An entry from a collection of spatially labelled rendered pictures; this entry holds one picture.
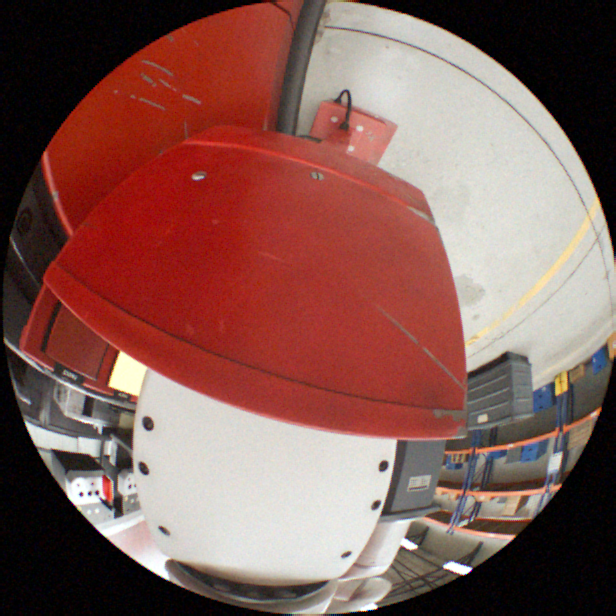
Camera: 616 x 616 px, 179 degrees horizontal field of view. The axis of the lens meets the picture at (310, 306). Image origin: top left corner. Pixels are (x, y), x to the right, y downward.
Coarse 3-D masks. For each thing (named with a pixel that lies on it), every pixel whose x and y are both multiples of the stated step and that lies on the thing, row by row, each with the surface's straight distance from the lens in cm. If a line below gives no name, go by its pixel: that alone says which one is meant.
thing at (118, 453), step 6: (114, 444) 59; (114, 450) 60; (120, 450) 60; (126, 450) 63; (114, 456) 60; (120, 456) 61; (126, 456) 64; (114, 462) 61; (120, 462) 62; (126, 462) 65; (132, 462) 67
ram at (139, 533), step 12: (120, 516) 68; (132, 516) 73; (132, 528) 77; (144, 528) 84; (120, 540) 75; (132, 540) 81; (144, 540) 89; (132, 552) 85; (144, 552) 94; (156, 552) 105; (144, 564) 100; (156, 564) 112
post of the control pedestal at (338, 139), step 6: (336, 126) 64; (330, 132) 53; (336, 132) 56; (342, 132) 58; (348, 132) 61; (324, 138) 46; (330, 138) 47; (336, 138) 49; (342, 138) 51; (348, 138) 54; (324, 144) 41; (330, 144) 43; (336, 144) 44; (342, 144) 46; (348, 144) 48; (342, 150) 42
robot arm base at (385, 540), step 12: (420, 516) 55; (384, 528) 57; (396, 528) 57; (372, 540) 59; (384, 540) 58; (396, 540) 60; (372, 552) 61; (384, 552) 61; (396, 552) 66; (360, 564) 64; (372, 564) 63
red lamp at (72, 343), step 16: (64, 320) 11; (80, 320) 11; (64, 336) 11; (80, 336) 12; (96, 336) 13; (48, 352) 11; (64, 352) 11; (80, 352) 12; (96, 352) 13; (80, 368) 12; (96, 368) 13
